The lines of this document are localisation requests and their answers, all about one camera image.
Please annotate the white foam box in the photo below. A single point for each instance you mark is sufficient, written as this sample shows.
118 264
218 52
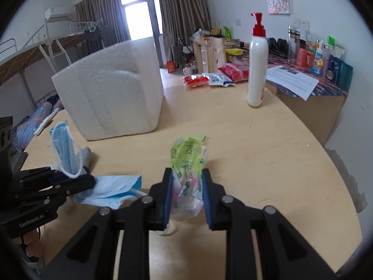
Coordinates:
110 93

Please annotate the grey cloth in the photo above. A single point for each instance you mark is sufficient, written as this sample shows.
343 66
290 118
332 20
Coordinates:
86 157

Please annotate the person's left hand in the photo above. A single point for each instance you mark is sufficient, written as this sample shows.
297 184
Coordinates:
32 250

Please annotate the clear tumbler black lid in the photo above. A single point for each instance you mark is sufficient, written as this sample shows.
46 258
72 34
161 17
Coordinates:
293 43

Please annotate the printed paper sheet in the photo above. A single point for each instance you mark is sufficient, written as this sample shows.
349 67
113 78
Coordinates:
294 80

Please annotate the yellow pouch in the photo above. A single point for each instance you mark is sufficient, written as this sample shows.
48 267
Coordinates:
234 52

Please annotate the orange bag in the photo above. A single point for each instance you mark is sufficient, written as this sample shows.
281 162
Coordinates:
170 66

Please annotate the brown curtain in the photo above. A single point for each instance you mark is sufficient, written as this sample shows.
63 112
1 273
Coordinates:
110 11
183 14

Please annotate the wooden desk with drawers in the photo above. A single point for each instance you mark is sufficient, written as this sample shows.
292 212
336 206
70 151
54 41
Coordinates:
201 55

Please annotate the blue face mask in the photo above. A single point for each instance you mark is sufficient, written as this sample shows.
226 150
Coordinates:
110 191
62 145

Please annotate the light wooden desk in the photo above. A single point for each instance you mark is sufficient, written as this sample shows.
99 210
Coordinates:
314 116

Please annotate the large red snack packet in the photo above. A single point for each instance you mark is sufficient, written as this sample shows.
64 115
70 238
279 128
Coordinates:
233 71

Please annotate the black folding trolley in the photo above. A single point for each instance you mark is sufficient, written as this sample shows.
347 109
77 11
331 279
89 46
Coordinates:
182 51

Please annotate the green printed plastic bag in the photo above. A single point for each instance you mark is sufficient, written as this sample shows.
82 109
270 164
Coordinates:
186 157

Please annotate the blue patterned quilt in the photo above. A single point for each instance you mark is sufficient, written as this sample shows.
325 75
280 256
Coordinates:
38 113

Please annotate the white kettle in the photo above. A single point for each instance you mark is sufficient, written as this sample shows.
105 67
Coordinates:
188 70

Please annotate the white air conditioner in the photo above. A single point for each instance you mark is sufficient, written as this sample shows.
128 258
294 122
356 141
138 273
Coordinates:
56 13

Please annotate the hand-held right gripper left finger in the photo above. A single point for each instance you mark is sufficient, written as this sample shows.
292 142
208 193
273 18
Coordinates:
167 198

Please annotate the white pump bottle red cap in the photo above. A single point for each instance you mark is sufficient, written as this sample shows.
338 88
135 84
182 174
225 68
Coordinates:
256 70

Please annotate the glass balcony door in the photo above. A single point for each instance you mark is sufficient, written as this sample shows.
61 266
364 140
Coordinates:
140 20

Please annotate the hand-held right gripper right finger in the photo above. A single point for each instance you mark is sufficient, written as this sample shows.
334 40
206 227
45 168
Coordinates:
207 198

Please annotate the white bottle green cap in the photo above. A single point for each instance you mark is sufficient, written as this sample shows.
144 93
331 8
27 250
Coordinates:
330 40

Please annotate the metal bunk bed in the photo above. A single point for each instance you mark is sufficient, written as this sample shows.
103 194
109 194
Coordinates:
17 61

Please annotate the white bed ladder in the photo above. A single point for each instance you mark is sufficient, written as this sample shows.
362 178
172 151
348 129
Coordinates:
46 55

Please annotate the small red snack packet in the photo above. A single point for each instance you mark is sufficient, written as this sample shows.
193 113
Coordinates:
195 81

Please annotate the white wall socket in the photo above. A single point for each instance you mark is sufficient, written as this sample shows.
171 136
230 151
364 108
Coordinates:
301 24

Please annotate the black headphones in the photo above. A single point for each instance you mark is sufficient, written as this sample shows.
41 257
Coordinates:
276 46

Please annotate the yellow box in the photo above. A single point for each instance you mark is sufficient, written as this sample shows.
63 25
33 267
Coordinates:
215 31

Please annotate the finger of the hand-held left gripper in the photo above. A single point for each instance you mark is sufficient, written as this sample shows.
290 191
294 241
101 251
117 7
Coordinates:
78 182
38 172

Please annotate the blue bottle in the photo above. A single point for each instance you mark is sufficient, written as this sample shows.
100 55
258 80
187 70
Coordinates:
331 68

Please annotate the white snack packet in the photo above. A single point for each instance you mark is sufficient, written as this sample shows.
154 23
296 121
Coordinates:
217 79

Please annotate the white remote control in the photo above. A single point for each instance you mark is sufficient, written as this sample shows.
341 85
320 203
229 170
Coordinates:
45 122

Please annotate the hanging dark clothes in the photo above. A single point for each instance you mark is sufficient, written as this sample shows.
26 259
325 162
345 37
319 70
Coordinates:
93 39

